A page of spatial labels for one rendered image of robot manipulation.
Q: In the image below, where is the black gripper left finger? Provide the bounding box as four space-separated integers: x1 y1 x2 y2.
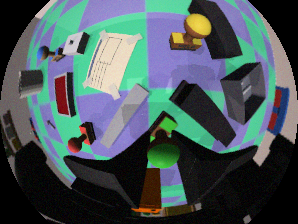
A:
63 132 150 209

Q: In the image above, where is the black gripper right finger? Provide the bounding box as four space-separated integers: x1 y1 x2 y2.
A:
172 129 259 206

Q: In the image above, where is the cream paper card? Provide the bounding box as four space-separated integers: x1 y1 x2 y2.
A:
82 30 144 100

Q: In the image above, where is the yellow rubber stamp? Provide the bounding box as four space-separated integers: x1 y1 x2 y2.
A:
169 14 212 51

